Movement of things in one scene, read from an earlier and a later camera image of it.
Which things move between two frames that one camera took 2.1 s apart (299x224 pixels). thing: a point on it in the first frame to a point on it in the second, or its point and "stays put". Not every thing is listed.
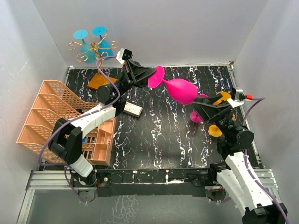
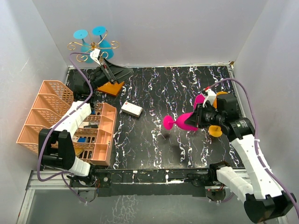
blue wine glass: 105,49 stays put
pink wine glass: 179,90 to 168,122
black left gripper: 134,73 to 114,73
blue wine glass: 87,51 stays put
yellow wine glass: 214,130 stays put
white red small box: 133,109 stays put
